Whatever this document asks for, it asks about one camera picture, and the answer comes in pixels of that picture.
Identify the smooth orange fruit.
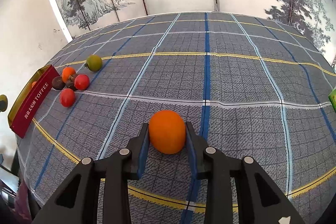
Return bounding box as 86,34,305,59
149,110,186,155

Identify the orange tangerine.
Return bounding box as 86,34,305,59
62,67,76,83

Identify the red tomato fruit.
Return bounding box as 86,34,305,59
74,74,90,90

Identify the green round fruit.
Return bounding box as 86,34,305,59
84,55,102,72

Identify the gold and red toffee tin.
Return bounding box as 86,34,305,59
7,65,59,139

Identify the dark brown passion fruit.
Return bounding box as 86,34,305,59
51,76,66,90

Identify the grey plaid tablecloth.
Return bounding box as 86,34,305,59
18,12,335,223

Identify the green box at edge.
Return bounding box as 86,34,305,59
328,88,336,112

